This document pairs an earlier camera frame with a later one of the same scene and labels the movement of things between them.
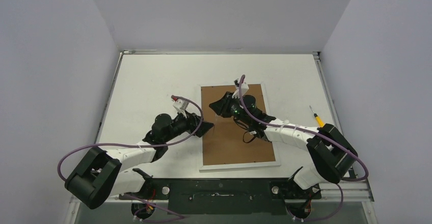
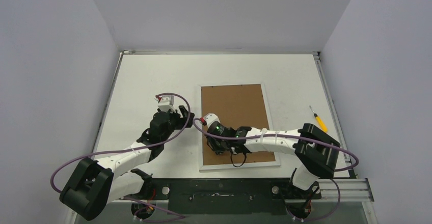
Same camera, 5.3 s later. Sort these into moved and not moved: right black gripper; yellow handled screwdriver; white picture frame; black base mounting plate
Moved: right black gripper
Not moved: black base mounting plate; white picture frame; yellow handled screwdriver
